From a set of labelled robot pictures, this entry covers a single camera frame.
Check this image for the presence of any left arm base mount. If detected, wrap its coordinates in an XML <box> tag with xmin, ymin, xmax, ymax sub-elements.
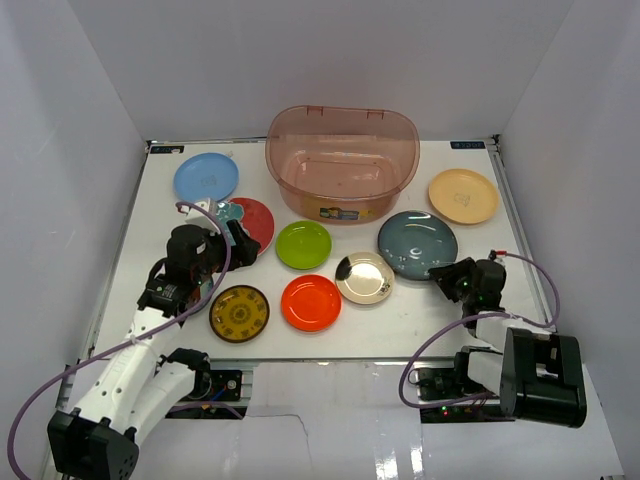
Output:
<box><xmin>166</xmin><ymin>370</ymin><xmax>246</xmax><ymax>420</ymax></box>

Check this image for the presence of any right dark table label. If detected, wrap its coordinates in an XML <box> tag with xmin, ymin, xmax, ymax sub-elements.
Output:
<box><xmin>450</xmin><ymin>141</ymin><xmax>486</xmax><ymax>150</ymax></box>

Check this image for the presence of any pink translucent plastic bin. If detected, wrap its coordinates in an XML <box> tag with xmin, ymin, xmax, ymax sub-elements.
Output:
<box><xmin>265</xmin><ymin>105</ymin><xmax>420</xmax><ymax>225</ymax></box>

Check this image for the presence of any light blue plastic plate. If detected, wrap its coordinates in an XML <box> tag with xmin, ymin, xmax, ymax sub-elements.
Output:
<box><xmin>173</xmin><ymin>153</ymin><xmax>239</xmax><ymax>203</ymax></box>

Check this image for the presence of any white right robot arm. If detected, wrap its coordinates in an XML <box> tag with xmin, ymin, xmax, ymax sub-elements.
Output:
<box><xmin>417</xmin><ymin>256</ymin><xmax>587</xmax><ymax>428</ymax></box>

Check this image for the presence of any pale yellow plastic plate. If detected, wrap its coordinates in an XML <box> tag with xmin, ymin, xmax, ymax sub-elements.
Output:
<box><xmin>427</xmin><ymin>168</ymin><xmax>500</xmax><ymax>225</ymax></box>

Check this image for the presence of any left dark table label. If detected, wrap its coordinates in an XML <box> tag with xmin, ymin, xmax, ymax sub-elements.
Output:
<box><xmin>149</xmin><ymin>145</ymin><xmax>184</xmax><ymax>154</ymax></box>

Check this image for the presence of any dark table label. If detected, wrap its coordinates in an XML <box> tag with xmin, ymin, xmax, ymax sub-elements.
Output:
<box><xmin>450</xmin><ymin>141</ymin><xmax>486</xmax><ymax>150</ymax></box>
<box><xmin>149</xmin><ymin>145</ymin><xmax>184</xmax><ymax>154</ymax></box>

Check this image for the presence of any yellow patterned brown-rimmed plate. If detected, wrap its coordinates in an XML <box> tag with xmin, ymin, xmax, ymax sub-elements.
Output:
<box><xmin>209</xmin><ymin>285</ymin><xmax>270</xmax><ymax>344</ymax></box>

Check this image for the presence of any red plate with teal flower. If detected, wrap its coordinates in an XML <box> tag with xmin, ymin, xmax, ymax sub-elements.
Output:
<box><xmin>216</xmin><ymin>197</ymin><xmax>275</xmax><ymax>256</ymax></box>

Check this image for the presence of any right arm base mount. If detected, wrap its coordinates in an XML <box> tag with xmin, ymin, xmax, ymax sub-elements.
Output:
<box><xmin>408</xmin><ymin>367</ymin><xmax>511</xmax><ymax>425</ymax></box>

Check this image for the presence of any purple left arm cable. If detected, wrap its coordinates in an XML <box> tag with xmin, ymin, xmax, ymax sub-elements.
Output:
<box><xmin>5</xmin><ymin>200</ymin><xmax>246</xmax><ymax>480</ymax></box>

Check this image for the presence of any orange plastic plate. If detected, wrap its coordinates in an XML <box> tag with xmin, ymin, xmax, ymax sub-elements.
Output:
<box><xmin>280</xmin><ymin>274</ymin><xmax>342</xmax><ymax>333</ymax></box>

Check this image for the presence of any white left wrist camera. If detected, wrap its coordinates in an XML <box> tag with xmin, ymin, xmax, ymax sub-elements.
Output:
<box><xmin>180</xmin><ymin>199</ymin><xmax>218</xmax><ymax>229</ymax></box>

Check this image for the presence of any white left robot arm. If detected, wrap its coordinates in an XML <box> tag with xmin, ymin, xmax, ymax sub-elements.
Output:
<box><xmin>47</xmin><ymin>220</ymin><xmax>260</xmax><ymax>479</ymax></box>

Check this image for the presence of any cream plate with black flowers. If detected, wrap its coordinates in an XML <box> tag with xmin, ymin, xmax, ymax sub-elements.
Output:
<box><xmin>334</xmin><ymin>252</ymin><xmax>395</xmax><ymax>305</ymax></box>

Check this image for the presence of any dark blue ceramic plate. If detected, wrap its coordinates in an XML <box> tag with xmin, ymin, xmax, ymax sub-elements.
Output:
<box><xmin>377</xmin><ymin>210</ymin><xmax>458</xmax><ymax>281</ymax></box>

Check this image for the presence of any lime green plastic plate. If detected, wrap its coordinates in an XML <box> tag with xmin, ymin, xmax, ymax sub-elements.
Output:
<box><xmin>276</xmin><ymin>221</ymin><xmax>333</xmax><ymax>270</ymax></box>

